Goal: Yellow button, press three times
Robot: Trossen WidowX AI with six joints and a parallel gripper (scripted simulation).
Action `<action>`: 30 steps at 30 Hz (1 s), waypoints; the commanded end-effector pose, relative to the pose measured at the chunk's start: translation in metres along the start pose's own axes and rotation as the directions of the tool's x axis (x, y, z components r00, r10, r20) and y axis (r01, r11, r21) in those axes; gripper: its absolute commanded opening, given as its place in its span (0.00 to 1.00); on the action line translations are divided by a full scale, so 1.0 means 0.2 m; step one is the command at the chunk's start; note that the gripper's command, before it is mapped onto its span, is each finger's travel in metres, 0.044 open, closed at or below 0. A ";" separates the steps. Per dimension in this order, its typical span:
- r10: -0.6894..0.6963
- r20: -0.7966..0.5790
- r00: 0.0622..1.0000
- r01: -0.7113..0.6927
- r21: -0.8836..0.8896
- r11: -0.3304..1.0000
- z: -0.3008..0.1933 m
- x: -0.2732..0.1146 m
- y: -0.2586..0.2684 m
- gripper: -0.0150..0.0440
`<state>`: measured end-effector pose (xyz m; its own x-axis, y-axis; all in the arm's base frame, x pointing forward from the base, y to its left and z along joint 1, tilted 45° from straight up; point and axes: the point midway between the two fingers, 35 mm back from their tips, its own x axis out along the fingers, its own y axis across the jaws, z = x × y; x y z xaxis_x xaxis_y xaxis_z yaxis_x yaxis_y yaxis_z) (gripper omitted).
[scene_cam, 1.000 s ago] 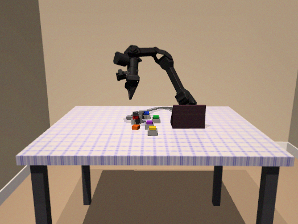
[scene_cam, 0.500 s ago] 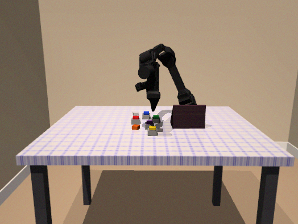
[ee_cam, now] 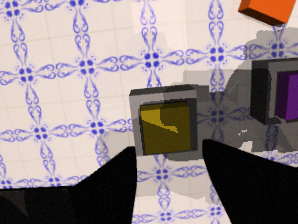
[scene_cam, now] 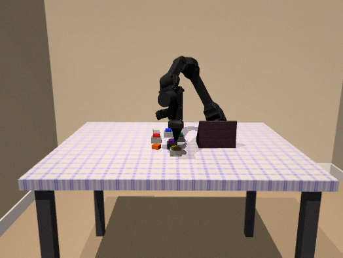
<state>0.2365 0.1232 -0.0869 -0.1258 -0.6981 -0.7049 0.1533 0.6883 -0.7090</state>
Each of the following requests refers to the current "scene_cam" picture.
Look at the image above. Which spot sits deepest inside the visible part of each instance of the orange block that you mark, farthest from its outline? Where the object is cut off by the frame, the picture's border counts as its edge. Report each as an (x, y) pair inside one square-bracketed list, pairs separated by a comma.
[(156, 146)]

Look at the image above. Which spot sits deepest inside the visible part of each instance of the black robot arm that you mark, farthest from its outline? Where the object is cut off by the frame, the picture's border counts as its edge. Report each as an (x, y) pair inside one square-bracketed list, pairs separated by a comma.
[(172, 94)]

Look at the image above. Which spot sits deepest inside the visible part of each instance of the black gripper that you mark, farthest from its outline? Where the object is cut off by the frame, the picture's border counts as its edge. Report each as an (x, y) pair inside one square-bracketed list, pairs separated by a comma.
[(175, 123)]

